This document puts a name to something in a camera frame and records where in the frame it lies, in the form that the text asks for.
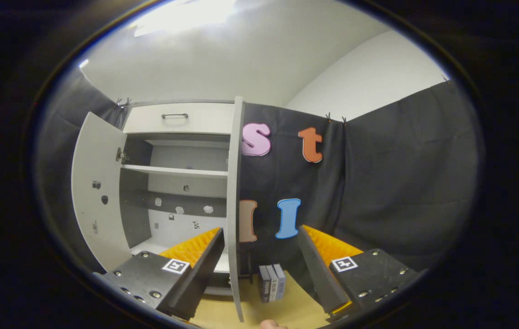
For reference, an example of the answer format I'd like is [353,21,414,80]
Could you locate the white drawer front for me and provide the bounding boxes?
[123,103,235,135]

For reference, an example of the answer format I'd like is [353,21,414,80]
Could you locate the white door with cherry sticker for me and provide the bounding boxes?
[226,96,245,323]

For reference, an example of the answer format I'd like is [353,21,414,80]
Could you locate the white cabinet shelf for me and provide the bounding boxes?
[122,164,229,179]

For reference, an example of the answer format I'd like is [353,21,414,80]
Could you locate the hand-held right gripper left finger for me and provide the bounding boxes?
[103,227,225,321]

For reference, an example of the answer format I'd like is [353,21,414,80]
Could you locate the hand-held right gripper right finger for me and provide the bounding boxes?
[296,224,421,320]

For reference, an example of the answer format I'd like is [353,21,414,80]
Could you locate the grey small box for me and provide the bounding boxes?
[266,265,280,302]

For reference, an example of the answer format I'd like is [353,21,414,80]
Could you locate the white grey cabinet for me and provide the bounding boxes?
[119,101,242,297]

